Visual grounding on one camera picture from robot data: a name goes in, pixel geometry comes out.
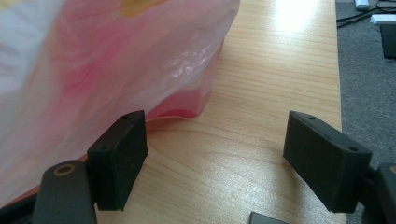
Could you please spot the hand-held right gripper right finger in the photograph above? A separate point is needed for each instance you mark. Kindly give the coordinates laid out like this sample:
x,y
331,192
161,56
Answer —
x,y
327,161

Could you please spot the black metal stand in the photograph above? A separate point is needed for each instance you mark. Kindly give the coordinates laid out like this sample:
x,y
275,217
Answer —
x,y
389,40

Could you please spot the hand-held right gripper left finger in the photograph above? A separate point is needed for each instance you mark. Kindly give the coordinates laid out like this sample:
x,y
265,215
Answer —
x,y
118,161

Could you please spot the white power strip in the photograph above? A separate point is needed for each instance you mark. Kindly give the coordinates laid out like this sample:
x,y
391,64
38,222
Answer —
x,y
384,19

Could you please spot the pink white plastic bag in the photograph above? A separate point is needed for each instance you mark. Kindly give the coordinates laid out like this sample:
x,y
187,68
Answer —
x,y
93,62

